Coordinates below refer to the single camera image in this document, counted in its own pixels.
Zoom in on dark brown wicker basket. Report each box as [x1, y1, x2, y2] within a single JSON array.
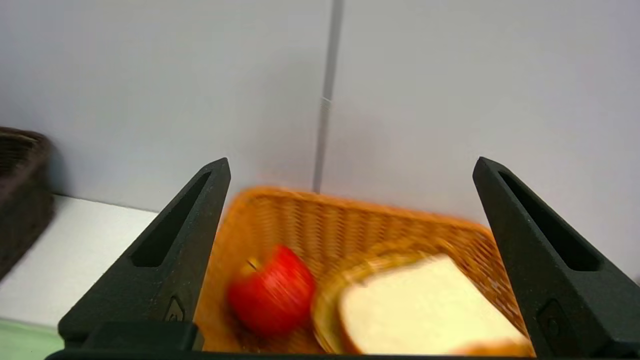
[[0, 126, 55, 281]]

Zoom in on red apple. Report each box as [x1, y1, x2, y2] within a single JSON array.
[[227, 244, 317, 338]]

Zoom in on white bread slice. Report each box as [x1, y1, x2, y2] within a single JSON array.
[[339, 253, 533, 356]]

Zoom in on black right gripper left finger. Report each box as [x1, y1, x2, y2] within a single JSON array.
[[58, 158, 232, 347]]

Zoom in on orange wicker basket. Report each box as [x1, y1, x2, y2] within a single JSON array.
[[192, 186, 531, 356]]

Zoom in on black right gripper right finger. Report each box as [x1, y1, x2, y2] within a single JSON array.
[[472, 157, 640, 354]]

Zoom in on light green plastic tray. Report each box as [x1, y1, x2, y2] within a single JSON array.
[[0, 320, 63, 360]]

